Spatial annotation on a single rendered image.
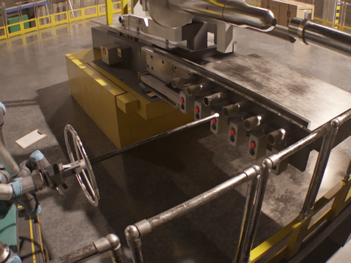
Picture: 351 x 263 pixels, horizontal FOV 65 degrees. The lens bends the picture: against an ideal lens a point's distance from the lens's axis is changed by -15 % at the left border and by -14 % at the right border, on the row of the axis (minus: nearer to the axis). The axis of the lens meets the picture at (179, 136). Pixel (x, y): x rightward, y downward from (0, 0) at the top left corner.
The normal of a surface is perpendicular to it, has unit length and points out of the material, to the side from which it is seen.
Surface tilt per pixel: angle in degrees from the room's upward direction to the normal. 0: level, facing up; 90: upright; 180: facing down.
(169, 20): 90
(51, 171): 30
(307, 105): 0
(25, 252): 0
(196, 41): 90
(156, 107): 90
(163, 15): 90
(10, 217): 0
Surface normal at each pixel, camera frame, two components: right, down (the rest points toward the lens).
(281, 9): -0.82, 0.31
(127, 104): 0.57, 0.43
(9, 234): -0.01, -0.84
